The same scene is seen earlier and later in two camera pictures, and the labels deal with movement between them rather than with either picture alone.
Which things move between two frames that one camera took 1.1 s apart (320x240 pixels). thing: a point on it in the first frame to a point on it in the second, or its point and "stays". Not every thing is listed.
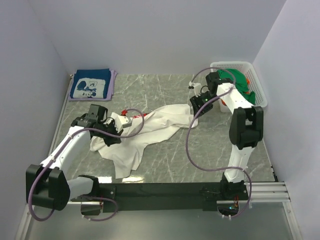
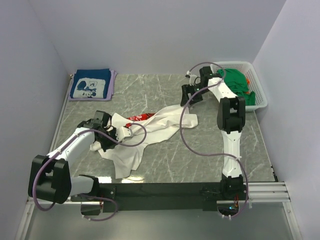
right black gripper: [200, 107] to [188, 94]
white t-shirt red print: [146, 129] stays
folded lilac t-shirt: [113, 73] stays
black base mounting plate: [124, 197] stays
